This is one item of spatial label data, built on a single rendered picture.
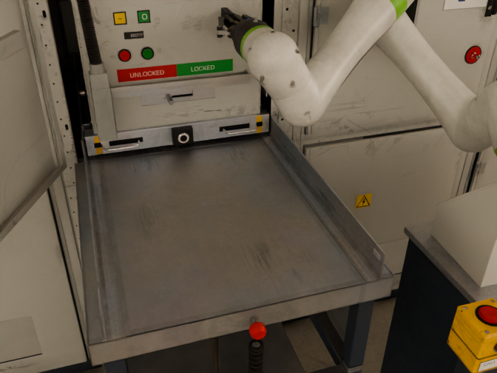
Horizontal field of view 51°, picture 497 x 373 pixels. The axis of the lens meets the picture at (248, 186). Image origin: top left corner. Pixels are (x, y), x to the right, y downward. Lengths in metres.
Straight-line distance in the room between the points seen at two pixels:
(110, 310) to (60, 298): 0.77
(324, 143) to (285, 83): 0.65
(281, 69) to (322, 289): 0.45
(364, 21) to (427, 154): 0.80
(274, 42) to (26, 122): 0.67
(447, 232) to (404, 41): 0.51
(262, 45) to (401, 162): 0.95
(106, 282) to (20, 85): 0.55
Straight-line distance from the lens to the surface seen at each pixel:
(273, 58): 1.07
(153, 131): 1.53
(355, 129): 1.76
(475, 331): 1.02
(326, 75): 1.18
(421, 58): 1.49
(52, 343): 1.96
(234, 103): 1.57
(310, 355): 2.08
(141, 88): 1.45
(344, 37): 1.24
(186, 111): 1.54
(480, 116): 1.39
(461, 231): 1.35
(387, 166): 1.88
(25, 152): 1.43
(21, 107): 1.41
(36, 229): 1.65
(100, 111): 1.39
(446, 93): 1.48
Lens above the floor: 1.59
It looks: 32 degrees down
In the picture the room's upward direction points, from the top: straight up
